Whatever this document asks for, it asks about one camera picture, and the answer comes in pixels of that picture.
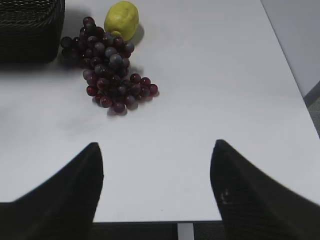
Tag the white table leg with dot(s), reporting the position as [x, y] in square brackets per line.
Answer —
[185, 231]

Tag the dark red grape bunch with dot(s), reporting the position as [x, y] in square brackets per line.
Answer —
[104, 59]

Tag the black wicker basket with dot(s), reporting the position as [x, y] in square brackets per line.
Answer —
[30, 30]

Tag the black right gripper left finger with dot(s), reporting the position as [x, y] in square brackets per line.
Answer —
[61, 208]

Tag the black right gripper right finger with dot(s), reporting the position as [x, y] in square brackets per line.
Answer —
[253, 206]

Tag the yellow lemon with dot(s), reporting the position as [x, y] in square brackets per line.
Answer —
[122, 20]

